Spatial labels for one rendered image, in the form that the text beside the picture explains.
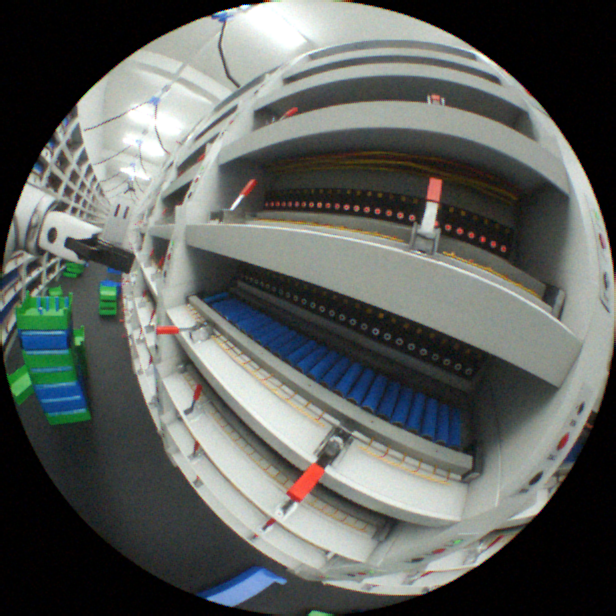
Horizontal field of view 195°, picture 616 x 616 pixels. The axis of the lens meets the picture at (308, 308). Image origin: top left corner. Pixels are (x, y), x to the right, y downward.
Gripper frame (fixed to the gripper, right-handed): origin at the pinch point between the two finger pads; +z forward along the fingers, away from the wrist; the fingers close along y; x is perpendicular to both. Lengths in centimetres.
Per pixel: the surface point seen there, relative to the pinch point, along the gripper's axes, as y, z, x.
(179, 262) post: 8.4, 13.2, -2.6
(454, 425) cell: -47, 22, 2
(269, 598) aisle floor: -56, 9, 82
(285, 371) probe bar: -24.5, 17.5, 3.8
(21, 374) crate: 80, -67, 93
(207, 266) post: 8.2, 20.4, -4.4
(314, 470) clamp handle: -34.0, 9.9, 6.7
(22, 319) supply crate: 44, -40, 38
